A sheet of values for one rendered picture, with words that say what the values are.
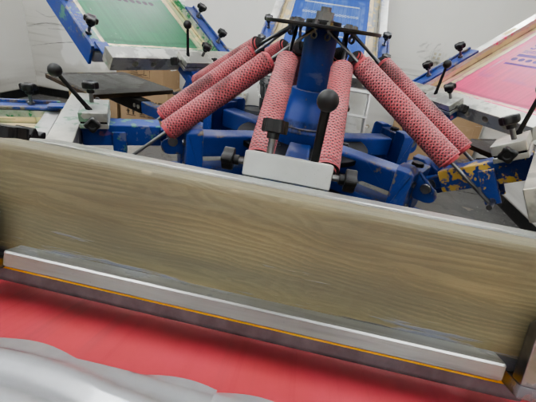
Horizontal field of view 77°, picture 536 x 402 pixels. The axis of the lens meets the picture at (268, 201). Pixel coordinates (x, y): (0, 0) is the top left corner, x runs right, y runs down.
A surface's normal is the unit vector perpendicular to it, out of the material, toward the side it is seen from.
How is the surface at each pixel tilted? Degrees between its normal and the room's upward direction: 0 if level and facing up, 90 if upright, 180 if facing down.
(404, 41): 90
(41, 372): 14
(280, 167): 71
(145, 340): 19
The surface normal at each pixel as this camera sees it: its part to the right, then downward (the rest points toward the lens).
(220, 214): -0.11, 0.14
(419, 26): -0.17, 0.44
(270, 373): 0.18, -0.97
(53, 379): 0.02, -0.76
